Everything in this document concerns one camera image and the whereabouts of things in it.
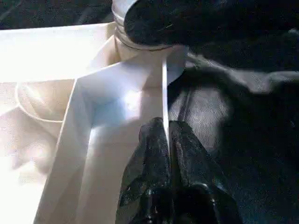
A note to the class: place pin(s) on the white plastic table leg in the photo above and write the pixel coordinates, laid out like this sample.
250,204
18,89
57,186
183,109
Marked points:
119,23

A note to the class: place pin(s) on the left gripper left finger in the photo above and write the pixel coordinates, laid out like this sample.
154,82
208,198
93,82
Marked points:
149,175

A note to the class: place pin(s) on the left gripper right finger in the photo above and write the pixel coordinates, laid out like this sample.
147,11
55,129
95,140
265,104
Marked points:
194,177

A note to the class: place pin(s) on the white plastic table top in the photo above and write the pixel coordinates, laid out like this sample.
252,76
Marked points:
35,46

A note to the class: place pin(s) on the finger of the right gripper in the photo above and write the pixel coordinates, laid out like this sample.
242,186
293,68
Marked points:
198,21

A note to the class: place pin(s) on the black plastic mat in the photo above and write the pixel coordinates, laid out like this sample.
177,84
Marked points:
233,116

